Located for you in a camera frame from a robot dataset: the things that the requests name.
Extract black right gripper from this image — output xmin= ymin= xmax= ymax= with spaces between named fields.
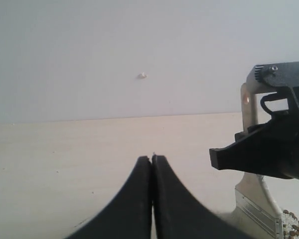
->
xmin=209 ymin=87 xmax=299 ymax=180

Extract brown beans and white crumbs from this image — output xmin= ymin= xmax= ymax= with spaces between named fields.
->
xmin=282 ymin=209 xmax=299 ymax=239

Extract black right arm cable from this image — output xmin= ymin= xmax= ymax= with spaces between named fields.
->
xmin=259 ymin=92 xmax=290 ymax=117

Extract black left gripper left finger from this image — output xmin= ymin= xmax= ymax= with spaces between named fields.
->
xmin=68 ymin=156 xmax=152 ymax=239

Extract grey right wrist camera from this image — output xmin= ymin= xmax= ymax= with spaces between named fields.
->
xmin=246 ymin=61 xmax=299 ymax=94

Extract small white wall plug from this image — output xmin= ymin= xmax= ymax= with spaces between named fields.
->
xmin=136 ymin=72 xmax=148 ymax=79

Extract wooden paint brush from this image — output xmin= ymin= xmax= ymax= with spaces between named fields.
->
xmin=219 ymin=82 xmax=285 ymax=239

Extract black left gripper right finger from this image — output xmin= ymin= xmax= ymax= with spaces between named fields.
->
xmin=152 ymin=155 xmax=242 ymax=239

